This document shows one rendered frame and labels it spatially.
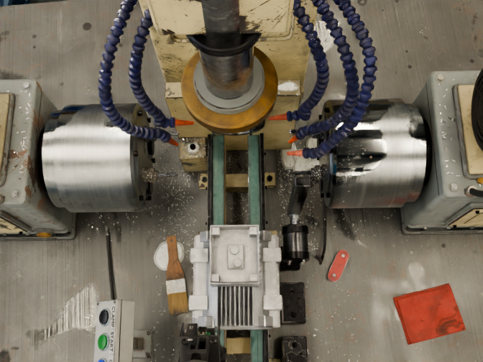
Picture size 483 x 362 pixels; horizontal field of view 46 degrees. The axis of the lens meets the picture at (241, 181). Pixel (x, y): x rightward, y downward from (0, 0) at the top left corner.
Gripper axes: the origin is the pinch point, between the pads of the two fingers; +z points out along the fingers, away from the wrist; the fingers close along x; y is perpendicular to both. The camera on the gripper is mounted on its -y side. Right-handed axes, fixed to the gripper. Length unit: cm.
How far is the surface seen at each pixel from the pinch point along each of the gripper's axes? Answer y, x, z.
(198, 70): 53, 0, -1
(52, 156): 35.0, 32.4, 13.2
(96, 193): 26.7, 23.7, 13.0
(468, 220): 16, -60, 22
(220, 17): 61, -6, -26
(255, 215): 16.5, -10.6, 29.1
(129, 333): -0.9, 16.3, 2.6
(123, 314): 3.0, 17.3, 3.5
